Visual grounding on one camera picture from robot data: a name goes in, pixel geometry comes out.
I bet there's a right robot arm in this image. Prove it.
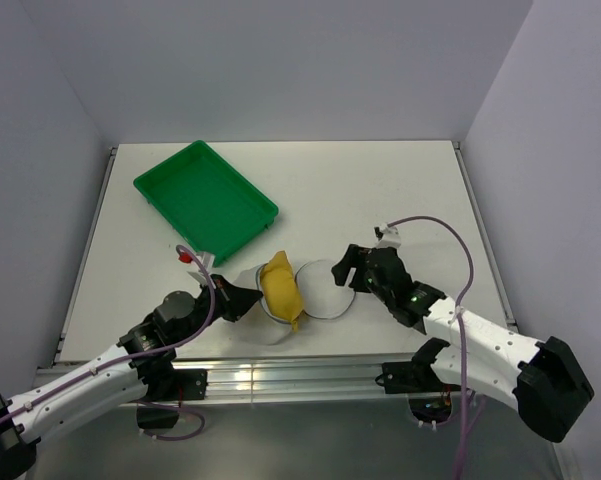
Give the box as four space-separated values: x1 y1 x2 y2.
331 244 594 443

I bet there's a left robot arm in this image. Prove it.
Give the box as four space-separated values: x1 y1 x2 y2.
0 275 263 479

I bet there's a green plastic tray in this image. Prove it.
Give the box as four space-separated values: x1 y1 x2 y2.
133 140 279 267

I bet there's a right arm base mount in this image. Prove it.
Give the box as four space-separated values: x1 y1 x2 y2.
374 361 460 395

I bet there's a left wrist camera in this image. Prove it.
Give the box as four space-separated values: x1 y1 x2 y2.
176 245 215 286

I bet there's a white mesh laundry bag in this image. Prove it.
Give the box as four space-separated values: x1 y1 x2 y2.
235 259 356 347

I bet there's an aluminium frame rail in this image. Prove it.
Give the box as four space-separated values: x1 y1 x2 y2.
32 353 415 404

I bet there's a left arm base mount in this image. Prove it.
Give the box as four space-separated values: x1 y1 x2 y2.
136 369 207 441

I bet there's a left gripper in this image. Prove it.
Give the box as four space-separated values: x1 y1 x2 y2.
173 273 262 346

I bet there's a yellow bra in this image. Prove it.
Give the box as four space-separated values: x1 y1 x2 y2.
259 251 304 332

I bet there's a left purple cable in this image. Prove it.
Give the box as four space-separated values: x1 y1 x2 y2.
0 243 216 441

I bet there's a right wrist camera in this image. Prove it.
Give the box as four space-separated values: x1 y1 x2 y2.
374 224 401 249

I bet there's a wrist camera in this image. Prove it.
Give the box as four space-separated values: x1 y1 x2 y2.
374 224 401 249
176 245 215 286

